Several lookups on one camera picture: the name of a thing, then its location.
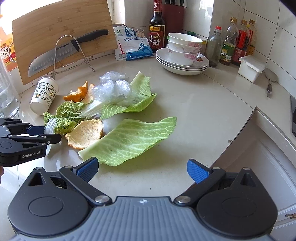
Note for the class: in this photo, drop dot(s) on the green label oil bottle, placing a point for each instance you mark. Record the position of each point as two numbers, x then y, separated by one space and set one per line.
229 42

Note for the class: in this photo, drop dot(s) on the wire cutting board rack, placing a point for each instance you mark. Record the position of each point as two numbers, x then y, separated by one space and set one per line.
66 50

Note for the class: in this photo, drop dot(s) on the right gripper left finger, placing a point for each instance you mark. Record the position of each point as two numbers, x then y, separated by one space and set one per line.
79 176

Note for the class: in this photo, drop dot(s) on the dark vinegar bottle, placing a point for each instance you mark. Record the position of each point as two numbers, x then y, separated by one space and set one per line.
157 28

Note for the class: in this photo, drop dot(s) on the blue white salt bag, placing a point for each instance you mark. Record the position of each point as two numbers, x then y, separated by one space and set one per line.
130 45

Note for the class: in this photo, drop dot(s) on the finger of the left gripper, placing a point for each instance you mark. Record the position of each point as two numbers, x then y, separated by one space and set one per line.
49 139
35 130

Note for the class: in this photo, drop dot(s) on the pale orange peel piece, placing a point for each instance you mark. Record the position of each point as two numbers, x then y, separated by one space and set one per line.
89 98

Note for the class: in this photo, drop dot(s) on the small yellow lid jar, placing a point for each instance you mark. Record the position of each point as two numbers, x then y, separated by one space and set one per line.
203 45

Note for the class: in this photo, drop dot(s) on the lower white plate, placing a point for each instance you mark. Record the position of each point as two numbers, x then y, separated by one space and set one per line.
180 71

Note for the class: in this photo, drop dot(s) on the red label sauce bottle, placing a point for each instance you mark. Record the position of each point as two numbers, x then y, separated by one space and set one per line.
241 43

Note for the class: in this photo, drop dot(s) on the white plate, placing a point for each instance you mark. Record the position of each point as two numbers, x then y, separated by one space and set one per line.
180 71
201 61

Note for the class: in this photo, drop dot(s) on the large green cabbage leaf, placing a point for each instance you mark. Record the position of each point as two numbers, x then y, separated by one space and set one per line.
128 140

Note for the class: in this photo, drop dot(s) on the bamboo cutting board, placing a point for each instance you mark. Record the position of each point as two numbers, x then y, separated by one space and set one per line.
38 32

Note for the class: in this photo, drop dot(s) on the clear glass jar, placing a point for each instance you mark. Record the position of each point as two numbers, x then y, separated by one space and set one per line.
9 98

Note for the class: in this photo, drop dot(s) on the white lidded plastic box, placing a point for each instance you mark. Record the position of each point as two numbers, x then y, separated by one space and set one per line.
250 68

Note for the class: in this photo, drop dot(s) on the top floral white bowl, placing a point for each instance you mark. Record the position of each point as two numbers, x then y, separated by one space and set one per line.
185 39

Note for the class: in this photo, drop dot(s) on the dark red knife block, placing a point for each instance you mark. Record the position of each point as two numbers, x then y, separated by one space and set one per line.
174 17

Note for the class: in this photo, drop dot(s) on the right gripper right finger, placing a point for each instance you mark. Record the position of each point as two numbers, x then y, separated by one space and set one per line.
205 180

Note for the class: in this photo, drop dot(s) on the middle floral white bowl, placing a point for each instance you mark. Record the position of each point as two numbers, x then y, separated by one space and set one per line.
183 48

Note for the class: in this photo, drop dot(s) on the grey glass bottle red cap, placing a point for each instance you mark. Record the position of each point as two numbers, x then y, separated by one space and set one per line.
214 47

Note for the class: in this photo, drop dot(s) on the orange peel orange side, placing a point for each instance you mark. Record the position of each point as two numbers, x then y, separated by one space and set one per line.
79 94

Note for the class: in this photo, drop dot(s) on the black-handled santoku knife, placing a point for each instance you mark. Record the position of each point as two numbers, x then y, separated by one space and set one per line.
47 59

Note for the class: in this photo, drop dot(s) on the black gas stove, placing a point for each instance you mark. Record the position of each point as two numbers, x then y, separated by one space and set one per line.
293 111

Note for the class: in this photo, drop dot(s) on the printed white paper cup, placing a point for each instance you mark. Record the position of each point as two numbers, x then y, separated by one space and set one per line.
44 94

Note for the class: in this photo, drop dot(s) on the crumpled clear plastic wrap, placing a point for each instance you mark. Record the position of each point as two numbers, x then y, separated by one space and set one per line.
113 87

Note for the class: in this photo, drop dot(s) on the bottom floral white bowl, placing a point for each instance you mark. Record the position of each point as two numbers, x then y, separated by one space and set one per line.
181 58

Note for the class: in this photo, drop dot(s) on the yellow cooking oil bottle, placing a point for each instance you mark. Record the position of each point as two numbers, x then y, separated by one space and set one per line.
252 37

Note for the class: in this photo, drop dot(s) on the top white plate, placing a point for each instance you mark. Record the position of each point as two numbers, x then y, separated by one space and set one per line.
201 61

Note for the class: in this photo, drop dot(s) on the floral white bowl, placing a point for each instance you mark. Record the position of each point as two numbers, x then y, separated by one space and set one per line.
185 39
181 58
183 48

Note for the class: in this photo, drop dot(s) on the metal spatula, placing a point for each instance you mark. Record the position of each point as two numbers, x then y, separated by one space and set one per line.
272 77

